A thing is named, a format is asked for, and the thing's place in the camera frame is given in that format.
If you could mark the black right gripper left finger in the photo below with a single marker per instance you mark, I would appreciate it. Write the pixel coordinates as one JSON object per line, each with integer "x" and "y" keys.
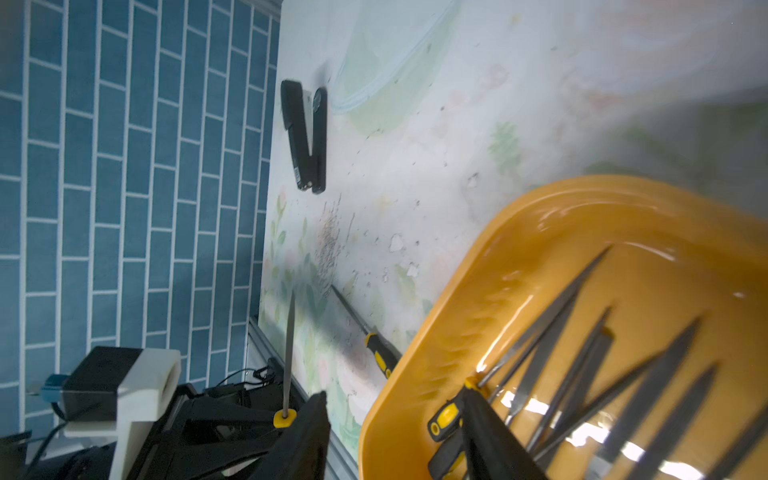
{"x": 301, "y": 450}

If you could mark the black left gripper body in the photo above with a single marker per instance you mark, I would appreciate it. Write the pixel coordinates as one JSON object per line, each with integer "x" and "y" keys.
{"x": 221, "y": 433}

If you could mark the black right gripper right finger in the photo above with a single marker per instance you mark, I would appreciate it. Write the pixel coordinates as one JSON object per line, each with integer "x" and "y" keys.
{"x": 491, "y": 450}

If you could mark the round file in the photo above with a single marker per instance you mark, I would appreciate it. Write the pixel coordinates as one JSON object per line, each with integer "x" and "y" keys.
{"x": 287, "y": 366}

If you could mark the file tool yellow black handle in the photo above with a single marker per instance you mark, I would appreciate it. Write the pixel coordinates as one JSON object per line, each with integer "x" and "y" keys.
{"x": 447, "y": 419}

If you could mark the lone angled file tool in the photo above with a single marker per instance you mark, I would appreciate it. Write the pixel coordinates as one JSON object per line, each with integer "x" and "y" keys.
{"x": 385, "y": 354}

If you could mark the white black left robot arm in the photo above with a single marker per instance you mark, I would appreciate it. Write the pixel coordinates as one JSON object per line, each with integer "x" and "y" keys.
{"x": 87, "y": 463}

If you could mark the yellow plastic storage tray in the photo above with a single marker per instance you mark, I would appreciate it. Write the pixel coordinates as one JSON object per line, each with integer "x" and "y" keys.
{"x": 675, "y": 256}

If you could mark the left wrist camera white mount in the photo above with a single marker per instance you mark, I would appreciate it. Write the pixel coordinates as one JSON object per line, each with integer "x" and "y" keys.
{"x": 116, "y": 393}

